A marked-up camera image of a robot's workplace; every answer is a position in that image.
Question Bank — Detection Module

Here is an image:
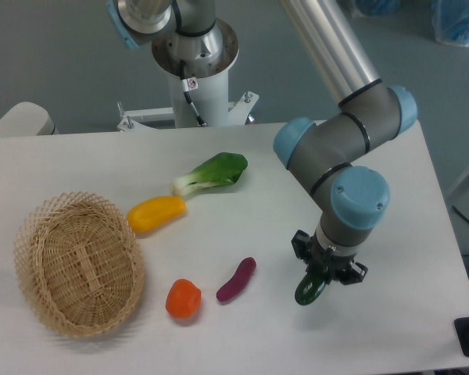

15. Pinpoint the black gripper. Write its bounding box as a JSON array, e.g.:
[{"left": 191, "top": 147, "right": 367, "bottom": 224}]
[{"left": 291, "top": 229, "right": 367, "bottom": 285}]

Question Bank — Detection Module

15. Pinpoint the dark green cucumber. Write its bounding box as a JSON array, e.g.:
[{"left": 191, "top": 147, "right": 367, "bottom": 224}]
[{"left": 294, "top": 272, "right": 332, "bottom": 305}]

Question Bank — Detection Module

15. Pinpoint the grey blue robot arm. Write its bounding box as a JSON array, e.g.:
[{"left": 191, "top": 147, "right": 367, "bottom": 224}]
[{"left": 106, "top": 1, "right": 417, "bottom": 284}]

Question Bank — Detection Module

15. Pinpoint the purple eggplant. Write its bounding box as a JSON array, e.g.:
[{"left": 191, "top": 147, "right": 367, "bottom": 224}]
[{"left": 216, "top": 257, "right": 257, "bottom": 303}]

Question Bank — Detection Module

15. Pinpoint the green bok choy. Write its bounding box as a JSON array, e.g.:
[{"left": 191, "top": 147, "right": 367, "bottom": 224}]
[{"left": 171, "top": 152, "right": 248, "bottom": 197}]

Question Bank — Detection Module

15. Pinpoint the yellow bell pepper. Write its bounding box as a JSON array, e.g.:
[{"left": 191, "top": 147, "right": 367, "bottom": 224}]
[{"left": 127, "top": 196, "right": 187, "bottom": 234}]

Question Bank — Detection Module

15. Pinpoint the woven wicker basket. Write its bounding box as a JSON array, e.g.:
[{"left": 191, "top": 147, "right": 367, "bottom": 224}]
[{"left": 13, "top": 191, "right": 145, "bottom": 338}]

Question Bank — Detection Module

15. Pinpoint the blue plastic bag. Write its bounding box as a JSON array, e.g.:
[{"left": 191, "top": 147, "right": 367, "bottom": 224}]
[
  {"left": 351, "top": 0, "right": 401, "bottom": 16},
  {"left": 431, "top": 0, "right": 469, "bottom": 47}
]

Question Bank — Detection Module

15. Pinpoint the white chair back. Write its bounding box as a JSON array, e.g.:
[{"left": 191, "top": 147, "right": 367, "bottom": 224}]
[{"left": 0, "top": 102, "right": 59, "bottom": 138}]

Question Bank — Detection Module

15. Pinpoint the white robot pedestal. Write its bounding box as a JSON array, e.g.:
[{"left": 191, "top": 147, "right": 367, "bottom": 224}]
[{"left": 118, "top": 19, "right": 260, "bottom": 131}]

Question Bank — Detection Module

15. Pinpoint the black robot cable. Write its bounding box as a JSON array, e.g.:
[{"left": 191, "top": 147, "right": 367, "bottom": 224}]
[{"left": 178, "top": 59, "right": 208, "bottom": 127}]

